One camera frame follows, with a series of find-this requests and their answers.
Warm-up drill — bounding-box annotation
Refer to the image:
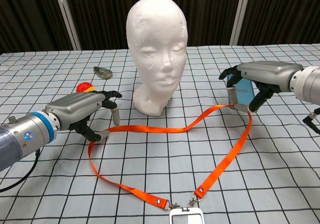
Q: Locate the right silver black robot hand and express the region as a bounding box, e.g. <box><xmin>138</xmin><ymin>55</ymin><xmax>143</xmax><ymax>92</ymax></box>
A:
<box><xmin>218</xmin><ymin>61</ymin><xmax>305</xmax><ymax>113</ymax></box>

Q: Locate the light blue checkered tablecloth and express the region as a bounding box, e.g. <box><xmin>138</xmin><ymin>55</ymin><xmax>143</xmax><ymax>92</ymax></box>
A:
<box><xmin>0</xmin><ymin>43</ymin><xmax>320</xmax><ymax>224</ymax></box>

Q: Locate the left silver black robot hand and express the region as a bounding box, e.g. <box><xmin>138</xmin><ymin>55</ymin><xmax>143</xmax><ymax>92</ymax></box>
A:
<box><xmin>44</xmin><ymin>90</ymin><xmax>123</xmax><ymax>142</ymax></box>

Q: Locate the white foam mannequin head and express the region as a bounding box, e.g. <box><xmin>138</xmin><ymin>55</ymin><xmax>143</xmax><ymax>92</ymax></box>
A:
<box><xmin>125</xmin><ymin>0</ymin><xmax>189</xmax><ymax>116</ymax></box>

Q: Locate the white metal screen post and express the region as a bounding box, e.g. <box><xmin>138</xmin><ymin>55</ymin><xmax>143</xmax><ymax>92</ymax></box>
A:
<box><xmin>229</xmin><ymin>0</ymin><xmax>252</xmax><ymax>46</ymax></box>
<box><xmin>51</xmin><ymin>0</ymin><xmax>82</xmax><ymax>51</ymax></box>

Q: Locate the black curtain panel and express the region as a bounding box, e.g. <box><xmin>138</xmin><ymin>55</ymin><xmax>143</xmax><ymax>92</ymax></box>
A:
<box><xmin>61</xmin><ymin>0</ymin><xmax>151</xmax><ymax>51</ymax></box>
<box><xmin>237</xmin><ymin>0</ymin><xmax>320</xmax><ymax>46</ymax></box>
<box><xmin>0</xmin><ymin>0</ymin><xmax>76</xmax><ymax>54</ymax></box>
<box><xmin>158</xmin><ymin>0</ymin><xmax>244</xmax><ymax>47</ymax></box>

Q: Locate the orange lanyard with badge holder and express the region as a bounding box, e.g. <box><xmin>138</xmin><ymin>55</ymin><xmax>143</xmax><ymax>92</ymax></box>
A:
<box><xmin>87</xmin><ymin>104</ymin><xmax>253</xmax><ymax>224</ymax></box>

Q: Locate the red and yellow ball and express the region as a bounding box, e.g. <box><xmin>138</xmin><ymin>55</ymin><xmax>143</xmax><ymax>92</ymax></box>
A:
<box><xmin>76</xmin><ymin>82</ymin><xmax>97</xmax><ymax>94</ymax></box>

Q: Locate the light blue smartphone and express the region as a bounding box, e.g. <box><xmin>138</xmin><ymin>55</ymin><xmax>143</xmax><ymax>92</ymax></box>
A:
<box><xmin>226</xmin><ymin>73</ymin><xmax>256</xmax><ymax>106</ymax></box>

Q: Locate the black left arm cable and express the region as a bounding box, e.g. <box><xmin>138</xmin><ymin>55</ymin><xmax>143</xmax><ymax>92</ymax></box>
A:
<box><xmin>0</xmin><ymin>148</ymin><xmax>41</xmax><ymax>193</ymax></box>

